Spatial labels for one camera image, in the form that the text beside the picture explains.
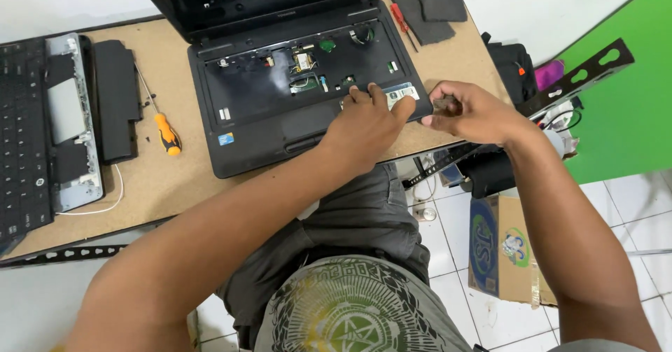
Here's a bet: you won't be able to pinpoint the black slotted metal bar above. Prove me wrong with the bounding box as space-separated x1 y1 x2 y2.
517 38 635 118

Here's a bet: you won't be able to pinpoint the black perforated table rail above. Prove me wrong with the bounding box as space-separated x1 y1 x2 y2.
0 244 130 269

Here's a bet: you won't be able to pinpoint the black slotted table bracket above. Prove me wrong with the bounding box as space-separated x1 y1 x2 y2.
401 142 486 189

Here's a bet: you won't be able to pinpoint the person's grey shorts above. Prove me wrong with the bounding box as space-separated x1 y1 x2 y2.
215 163 432 350

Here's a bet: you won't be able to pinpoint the black laptop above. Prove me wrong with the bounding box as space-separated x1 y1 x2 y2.
130 0 434 179

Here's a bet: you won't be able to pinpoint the printed cardboard box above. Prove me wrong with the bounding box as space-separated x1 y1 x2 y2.
468 194 558 308

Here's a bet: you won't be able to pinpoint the heap of white cables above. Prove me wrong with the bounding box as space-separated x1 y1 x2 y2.
535 97 582 159

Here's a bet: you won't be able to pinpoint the red handled screwdriver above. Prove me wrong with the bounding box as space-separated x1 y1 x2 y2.
390 3 420 54

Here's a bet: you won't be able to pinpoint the large grey foam sheet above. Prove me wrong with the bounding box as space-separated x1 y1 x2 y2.
383 0 456 46

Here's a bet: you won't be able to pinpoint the orange handled screwdriver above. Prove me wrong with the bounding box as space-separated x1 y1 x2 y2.
134 62 183 157

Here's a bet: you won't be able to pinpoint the black loose laptop keyboard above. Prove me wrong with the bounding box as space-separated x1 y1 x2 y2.
0 39 54 243

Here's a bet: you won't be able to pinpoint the silver laptop palmrest frame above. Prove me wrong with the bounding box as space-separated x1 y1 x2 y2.
44 33 105 214

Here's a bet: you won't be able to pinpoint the person's right hand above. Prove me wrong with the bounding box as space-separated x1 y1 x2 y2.
421 80 526 149

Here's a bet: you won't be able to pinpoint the person's grey printed shirt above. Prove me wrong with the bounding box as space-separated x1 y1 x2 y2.
253 255 473 352

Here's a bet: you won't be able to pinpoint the black bag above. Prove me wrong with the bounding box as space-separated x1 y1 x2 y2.
457 150 518 200

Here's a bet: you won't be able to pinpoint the black backpack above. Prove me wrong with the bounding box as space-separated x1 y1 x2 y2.
481 32 539 106

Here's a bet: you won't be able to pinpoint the black laptop battery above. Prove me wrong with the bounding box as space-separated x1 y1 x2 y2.
93 40 142 165

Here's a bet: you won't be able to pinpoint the pink plastic object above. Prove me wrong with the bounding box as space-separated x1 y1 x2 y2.
534 59 566 91

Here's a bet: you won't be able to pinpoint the white cable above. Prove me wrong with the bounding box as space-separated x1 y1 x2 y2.
57 164 125 216

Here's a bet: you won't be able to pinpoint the person's left hand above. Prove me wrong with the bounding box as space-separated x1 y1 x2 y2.
321 82 417 167

